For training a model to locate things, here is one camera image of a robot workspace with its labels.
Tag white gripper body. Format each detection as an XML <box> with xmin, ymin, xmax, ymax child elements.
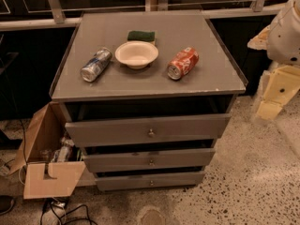
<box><xmin>262</xmin><ymin>66</ymin><xmax>300</xmax><ymax>106</ymax></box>

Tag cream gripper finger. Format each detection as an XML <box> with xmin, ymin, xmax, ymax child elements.
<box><xmin>247</xmin><ymin>25</ymin><xmax>270</xmax><ymax>51</ymax></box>
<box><xmin>256</xmin><ymin>101</ymin><xmax>282</xmax><ymax>120</ymax></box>

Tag grey bottom drawer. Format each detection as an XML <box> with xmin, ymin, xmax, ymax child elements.
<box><xmin>96</xmin><ymin>171</ymin><xmax>204</xmax><ymax>191</ymax></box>

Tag grey drawer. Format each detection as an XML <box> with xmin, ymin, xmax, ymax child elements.
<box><xmin>83</xmin><ymin>148</ymin><xmax>215</xmax><ymax>173</ymax></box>
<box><xmin>66</xmin><ymin>113</ymin><xmax>231</xmax><ymax>147</ymax></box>
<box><xmin>96</xmin><ymin>171</ymin><xmax>204</xmax><ymax>191</ymax></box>

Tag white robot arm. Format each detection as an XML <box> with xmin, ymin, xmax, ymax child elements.
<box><xmin>247</xmin><ymin>0</ymin><xmax>300</xmax><ymax>120</ymax></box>

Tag grey middle drawer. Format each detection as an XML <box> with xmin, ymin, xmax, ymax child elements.
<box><xmin>83</xmin><ymin>148</ymin><xmax>215</xmax><ymax>173</ymax></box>

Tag grey top drawer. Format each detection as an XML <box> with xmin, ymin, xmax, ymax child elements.
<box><xmin>66</xmin><ymin>113</ymin><xmax>231</xmax><ymax>147</ymax></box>

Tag grey drawer cabinet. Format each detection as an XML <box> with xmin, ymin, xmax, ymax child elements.
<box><xmin>52</xmin><ymin>10</ymin><xmax>247</xmax><ymax>182</ymax></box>

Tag open cardboard box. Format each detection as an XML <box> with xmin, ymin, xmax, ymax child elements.
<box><xmin>9</xmin><ymin>102</ymin><xmax>85</xmax><ymax>199</ymax></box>

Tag red soda can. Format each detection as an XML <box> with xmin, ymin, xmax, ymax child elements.
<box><xmin>167</xmin><ymin>47</ymin><xmax>199</xmax><ymax>81</ymax></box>

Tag white paper bowl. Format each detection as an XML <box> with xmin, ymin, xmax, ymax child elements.
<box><xmin>114</xmin><ymin>41</ymin><xmax>158</xmax><ymax>69</ymax></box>

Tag green sponge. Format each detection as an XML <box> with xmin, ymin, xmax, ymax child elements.
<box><xmin>127</xmin><ymin>30</ymin><xmax>156</xmax><ymax>44</ymax></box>

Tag silver blue soda can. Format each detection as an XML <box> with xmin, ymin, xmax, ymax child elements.
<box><xmin>81</xmin><ymin>47</ymin><xmax>113</xmax><ymax>83</ymax></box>

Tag plastic bottles in box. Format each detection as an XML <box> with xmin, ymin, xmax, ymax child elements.
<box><xmin>40</xmin><ymin>137</ymin><xmax>82</xmax><ymax>162</ymax></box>

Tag metal railing frame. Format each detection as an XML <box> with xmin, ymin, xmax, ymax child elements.
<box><xmin>0</xmin><ymin>0</ymin><xmax>288</xmax><ymax>30</ymax></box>

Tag black floor cables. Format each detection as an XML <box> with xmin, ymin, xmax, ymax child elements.
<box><xmin>39</xmin><ymin>198</ymin><xmax>99</xmax><ymax>225</ymax></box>

